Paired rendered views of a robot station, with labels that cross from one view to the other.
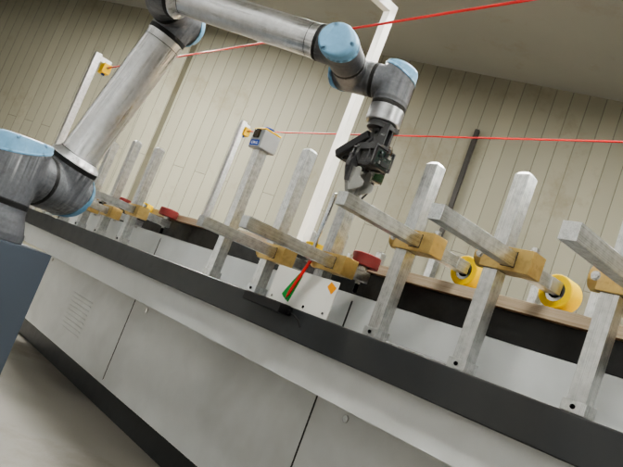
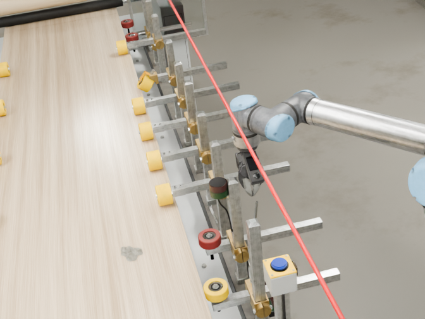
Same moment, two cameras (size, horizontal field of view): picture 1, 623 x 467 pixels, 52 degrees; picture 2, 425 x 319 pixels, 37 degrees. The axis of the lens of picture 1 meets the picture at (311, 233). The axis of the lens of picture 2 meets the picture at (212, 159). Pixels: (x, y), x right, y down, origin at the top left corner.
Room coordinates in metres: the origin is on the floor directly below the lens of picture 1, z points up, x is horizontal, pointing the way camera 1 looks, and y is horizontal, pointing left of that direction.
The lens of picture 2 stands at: (3.19, 0.75, 2.35)
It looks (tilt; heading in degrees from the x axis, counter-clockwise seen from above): 33 degrees down; 210
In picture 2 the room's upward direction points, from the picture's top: 7 degrees counter-clockwise
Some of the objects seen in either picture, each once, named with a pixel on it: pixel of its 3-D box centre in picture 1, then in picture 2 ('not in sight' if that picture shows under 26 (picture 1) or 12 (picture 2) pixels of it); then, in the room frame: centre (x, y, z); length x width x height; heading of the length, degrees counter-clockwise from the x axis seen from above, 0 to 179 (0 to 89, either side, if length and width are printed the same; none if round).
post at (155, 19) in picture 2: not in sight; (160, 54); (0.34, -1.18, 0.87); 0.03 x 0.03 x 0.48; 39
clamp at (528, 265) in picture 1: (507, 260); (204, 150); (1.28, -0.40, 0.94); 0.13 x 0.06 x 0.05; 39
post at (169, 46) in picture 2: not in sight; (174, 83); (0.72, -0.86, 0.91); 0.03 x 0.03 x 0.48; 39
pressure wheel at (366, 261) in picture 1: (361, 272); (210, 246); (1.72, -0.17, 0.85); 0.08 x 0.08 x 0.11
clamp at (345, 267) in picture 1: (333, 264); (236, 245); (1.67, -0.08, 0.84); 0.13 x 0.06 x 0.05; 39
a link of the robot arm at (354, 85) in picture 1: (354, 73); (272, 123); (1.58, 0.04, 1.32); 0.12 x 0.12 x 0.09; 71
